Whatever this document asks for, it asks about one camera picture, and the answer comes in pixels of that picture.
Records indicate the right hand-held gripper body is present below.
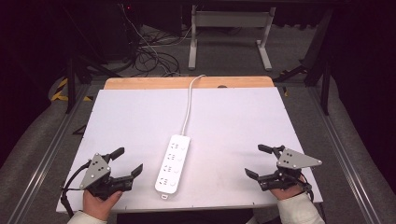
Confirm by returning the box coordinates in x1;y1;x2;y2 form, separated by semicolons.
257;145;323;192

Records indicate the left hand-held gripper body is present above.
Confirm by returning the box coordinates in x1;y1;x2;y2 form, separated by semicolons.
78;152;134;202

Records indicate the person's right hand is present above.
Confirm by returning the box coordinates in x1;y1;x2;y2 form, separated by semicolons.
268;175;308;202

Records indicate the person's left hand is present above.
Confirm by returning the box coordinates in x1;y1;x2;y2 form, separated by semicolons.
81;188;124;222

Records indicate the white board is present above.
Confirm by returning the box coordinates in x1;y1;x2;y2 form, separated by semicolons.
55;86;324;214

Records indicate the white power strip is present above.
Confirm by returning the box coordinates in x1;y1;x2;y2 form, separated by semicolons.
154;133;191;201

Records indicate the yellow black hazard tape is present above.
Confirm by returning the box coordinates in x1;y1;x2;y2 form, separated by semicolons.
50;77;94;103

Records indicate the black metal stand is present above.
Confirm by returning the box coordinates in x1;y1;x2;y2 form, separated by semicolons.
63;46;123;115
273;8;333;117

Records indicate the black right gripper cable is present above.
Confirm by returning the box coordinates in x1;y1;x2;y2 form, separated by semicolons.
298;175;316;203

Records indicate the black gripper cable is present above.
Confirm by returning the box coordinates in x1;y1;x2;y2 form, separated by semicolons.
60;160;92;218
298;175;316;203

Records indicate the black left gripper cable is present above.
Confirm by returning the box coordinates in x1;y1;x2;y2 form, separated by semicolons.
60;160;92;218

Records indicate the aluminium floor rail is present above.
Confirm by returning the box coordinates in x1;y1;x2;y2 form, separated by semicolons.
307;87;383;224
7;83;92;224

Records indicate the white power strip cable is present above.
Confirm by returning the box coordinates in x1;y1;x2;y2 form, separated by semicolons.
180;74;207;137

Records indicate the tangle of floor cables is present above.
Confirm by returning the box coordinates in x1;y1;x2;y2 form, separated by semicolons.
119;3;193;77

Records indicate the white metal stand frame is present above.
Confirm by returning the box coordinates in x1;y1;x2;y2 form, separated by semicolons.
188;4;277;72

